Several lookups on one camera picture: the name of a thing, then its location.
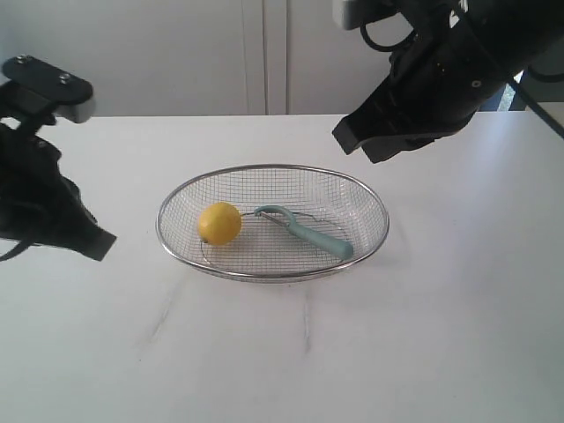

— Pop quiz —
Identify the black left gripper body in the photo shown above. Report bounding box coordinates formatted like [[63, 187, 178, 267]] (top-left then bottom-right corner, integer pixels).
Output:
[[1, 123, 67, 251]]

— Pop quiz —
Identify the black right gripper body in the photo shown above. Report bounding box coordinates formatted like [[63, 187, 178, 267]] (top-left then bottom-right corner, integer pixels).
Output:
[[383, 8, 524, 137]]

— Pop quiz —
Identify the teal handled peeler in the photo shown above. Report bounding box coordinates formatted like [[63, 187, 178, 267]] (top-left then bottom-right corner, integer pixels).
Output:
[[254, 205, 354, 260]]

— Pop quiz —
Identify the yellow lemon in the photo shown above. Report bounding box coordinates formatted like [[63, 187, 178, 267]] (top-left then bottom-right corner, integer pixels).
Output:
[[197, 202, 242, 246]]

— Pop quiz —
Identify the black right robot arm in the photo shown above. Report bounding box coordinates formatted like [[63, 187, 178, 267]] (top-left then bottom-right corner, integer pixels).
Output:
[[332, 1, 563, 163]]

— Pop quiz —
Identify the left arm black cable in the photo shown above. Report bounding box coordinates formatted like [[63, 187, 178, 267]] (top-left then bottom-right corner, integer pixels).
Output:
[[0, 240, 34, 262]]

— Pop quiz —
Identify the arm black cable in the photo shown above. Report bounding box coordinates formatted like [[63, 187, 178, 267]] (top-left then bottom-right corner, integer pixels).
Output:
[[360, 12, 564, 137], [0, 240, 34, 262]]

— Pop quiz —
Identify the oval wire mesh basket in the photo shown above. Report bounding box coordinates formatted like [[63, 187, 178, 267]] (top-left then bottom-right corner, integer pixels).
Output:
[[156, 164, 390, 283]]

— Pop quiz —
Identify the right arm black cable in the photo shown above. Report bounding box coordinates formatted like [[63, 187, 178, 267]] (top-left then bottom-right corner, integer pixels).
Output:
[[360, 12, 564, 137]]

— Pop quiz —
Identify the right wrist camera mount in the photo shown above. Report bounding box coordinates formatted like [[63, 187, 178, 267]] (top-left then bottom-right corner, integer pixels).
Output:
[[332, 0, 437, 32]]

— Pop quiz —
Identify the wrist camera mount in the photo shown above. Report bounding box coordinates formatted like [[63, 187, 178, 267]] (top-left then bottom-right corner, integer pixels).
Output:
[[1, 55, 95, 133], [332, 0, 437, 32]]

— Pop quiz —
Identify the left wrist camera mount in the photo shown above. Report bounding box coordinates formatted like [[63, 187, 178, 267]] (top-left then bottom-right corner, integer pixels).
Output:
[[1, 55, 95, 133]]

